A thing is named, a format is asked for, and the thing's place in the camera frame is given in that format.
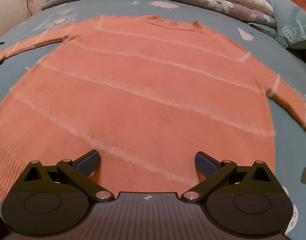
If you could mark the blue printed pillow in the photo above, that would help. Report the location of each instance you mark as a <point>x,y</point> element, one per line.
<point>288,17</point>

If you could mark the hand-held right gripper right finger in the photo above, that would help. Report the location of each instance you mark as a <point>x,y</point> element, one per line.
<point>205,165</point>

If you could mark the blue floral bed sheet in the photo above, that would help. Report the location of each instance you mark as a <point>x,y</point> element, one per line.
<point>288,135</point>

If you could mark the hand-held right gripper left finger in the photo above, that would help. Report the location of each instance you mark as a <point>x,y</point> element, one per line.
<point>89,162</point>

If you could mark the pink striped knit sweater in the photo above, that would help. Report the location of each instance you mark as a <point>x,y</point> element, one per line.
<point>143,80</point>

